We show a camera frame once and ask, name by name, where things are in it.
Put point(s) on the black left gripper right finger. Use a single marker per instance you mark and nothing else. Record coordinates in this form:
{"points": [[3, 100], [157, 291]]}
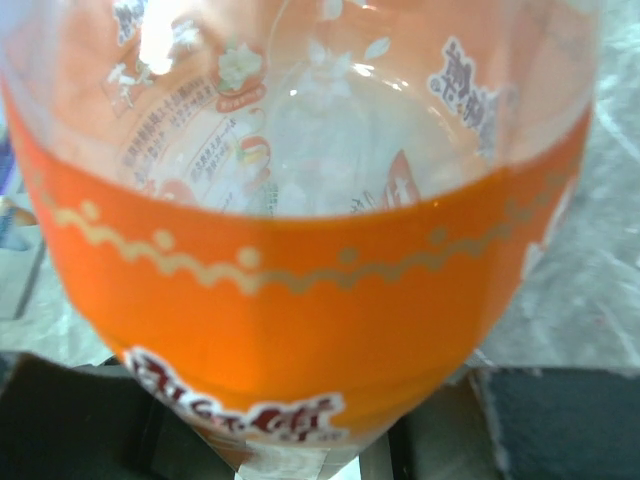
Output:
{"points": [[517, 423]]}

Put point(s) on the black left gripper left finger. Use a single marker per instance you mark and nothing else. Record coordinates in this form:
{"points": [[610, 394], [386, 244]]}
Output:
{"points": [[92, 422]]}

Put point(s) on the orange tea bottle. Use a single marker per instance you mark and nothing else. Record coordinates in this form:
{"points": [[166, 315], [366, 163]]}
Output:
{"points": [[292, 221]]}

